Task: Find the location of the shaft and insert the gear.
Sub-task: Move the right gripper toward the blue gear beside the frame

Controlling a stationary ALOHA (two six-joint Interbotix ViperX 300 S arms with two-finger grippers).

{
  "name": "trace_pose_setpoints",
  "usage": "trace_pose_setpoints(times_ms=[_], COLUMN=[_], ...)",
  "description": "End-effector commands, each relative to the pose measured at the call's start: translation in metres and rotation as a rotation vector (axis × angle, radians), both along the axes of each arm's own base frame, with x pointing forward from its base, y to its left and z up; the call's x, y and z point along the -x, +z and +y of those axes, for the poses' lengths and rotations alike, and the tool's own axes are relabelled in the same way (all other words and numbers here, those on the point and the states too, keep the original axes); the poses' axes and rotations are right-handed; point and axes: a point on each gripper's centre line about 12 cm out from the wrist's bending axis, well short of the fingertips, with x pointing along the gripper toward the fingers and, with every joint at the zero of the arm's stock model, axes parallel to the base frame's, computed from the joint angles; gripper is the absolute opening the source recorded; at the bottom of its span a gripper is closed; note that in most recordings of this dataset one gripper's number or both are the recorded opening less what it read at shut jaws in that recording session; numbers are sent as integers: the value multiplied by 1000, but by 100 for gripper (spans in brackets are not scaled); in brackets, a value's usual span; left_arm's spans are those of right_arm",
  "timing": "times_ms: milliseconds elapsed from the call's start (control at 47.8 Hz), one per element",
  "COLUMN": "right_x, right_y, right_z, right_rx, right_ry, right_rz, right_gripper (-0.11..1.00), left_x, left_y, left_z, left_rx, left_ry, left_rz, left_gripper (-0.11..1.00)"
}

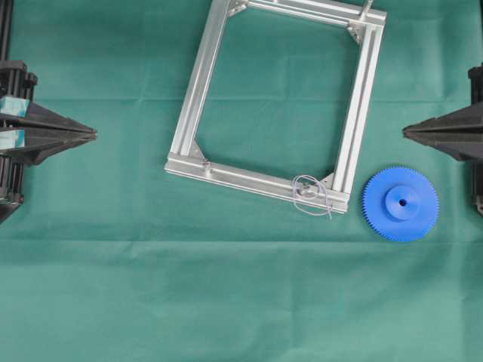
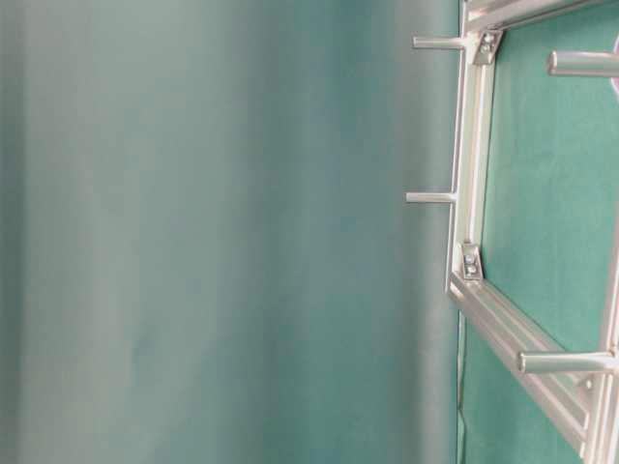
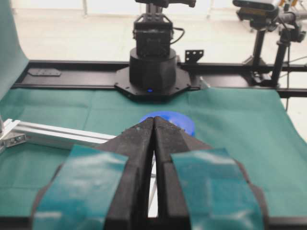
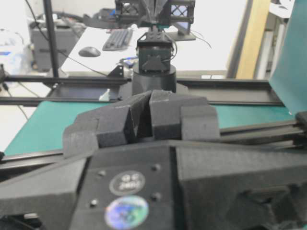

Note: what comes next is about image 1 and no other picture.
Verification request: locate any blue plastic gear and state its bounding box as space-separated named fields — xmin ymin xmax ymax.
xmin=361 ymin=166 xmax=439 ymax=243

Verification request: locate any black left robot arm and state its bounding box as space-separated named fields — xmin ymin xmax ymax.
xmin=1 ymin=1 xmax=97 ymax=222

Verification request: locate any green table cloth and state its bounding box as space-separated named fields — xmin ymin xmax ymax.
xmin=1 ymin=1 xmax=482 ymax=361

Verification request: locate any aluminium extrusion frame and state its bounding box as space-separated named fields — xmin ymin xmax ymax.
xmin=165 ymin=1 xmax=386 ymax=213

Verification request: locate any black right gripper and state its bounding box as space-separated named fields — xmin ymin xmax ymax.
xmin=401 ymin=64 xmax=483 ymax=216

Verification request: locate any purple thin wire loop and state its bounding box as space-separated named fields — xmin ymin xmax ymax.
xmin=292 ymin=174 xmax=334 ymax=220

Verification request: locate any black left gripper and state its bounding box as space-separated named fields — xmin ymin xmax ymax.
xmin=1 ymin=60 xmax=97 ymax=222

